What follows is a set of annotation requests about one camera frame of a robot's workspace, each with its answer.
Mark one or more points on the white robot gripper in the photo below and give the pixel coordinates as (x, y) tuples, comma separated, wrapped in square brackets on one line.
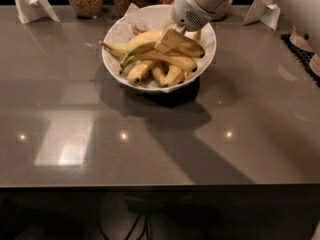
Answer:
[(186, 13)]

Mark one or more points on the yellow banana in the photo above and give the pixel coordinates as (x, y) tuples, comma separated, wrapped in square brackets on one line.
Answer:
[(158, 74), (182, 61), (138, 71), (146, 41), (174, 76)]

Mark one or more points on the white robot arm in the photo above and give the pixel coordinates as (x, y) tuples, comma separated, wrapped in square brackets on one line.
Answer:
[(185, 15)]

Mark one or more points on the white paper bowl liner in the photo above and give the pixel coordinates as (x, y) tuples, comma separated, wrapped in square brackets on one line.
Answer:
[(146, 18)]

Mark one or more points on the white ceramic bowl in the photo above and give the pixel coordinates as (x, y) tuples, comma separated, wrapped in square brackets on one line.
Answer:
[(206, 38)]

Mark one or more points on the left greenish banana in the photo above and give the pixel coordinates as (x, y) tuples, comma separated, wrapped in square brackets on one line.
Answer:
[(116, 51)]

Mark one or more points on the glass jar of grains right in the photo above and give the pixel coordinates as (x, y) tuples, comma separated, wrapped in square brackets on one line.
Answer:
[(222, 11)]

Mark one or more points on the white napkin holder right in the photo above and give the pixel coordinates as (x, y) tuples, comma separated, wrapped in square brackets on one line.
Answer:
[(264, 11)]

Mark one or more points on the white napkin holder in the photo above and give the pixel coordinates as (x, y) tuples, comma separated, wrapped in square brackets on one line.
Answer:
[(264, 11), (32, 10)]

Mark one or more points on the black mesh mat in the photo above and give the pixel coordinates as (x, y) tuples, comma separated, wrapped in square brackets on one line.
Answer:
[(303, 57)]

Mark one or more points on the white napkin holder left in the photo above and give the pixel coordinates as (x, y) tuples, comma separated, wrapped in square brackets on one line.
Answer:
[(32, 10)]

